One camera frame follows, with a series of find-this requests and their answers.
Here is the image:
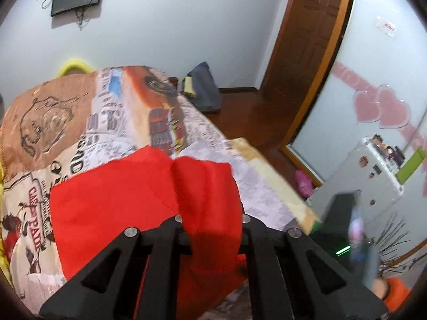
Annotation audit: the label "white cabinet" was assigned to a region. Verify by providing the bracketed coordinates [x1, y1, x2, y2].
[307, 137, 406, 234]

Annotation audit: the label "printed bed sheet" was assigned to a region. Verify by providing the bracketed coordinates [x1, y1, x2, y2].
[0, 93, 324, 320]

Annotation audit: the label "brown printed pillow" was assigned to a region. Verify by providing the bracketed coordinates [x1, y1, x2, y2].
[0, 71, 101, 182]

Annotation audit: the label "pink heart wall decal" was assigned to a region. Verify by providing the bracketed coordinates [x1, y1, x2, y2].
[354, 85, 412, 130]

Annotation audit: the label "newspaper print pillow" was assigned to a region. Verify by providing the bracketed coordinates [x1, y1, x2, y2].
[82, 66, 194, 159]

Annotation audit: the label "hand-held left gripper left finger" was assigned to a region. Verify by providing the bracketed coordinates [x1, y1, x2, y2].
[39, 215, 194, 320]

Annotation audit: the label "yellow round object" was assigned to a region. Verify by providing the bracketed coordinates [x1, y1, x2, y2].
[57, 59, 93, 77]

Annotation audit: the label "dark dry twigs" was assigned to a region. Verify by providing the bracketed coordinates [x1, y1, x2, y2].
[367, 211, 421, 274]

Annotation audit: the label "brown wooden door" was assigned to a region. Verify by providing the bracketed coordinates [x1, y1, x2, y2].
[258, 0, 356, 155]

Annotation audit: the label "black hanging cable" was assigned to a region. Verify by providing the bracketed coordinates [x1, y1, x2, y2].
[75, 6, 89, 29]

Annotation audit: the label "dark blue bag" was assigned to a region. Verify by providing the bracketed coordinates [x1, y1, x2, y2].
[182, 62, 223, 113]

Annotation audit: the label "green box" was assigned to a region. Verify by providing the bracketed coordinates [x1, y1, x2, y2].
[397, 149, 426, 185]

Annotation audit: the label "red zip jacket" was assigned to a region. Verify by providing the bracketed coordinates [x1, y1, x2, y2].
[50, 147, 249, 320]

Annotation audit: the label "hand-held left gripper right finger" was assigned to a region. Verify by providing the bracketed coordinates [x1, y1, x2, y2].
[238, 203, 389, 320]

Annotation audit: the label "white wall sticker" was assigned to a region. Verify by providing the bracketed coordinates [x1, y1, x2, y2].
[375, 18, 398, 39]

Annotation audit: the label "person's right forearm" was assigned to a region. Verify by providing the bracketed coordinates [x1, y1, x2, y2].
[370, 276, 414, 314]

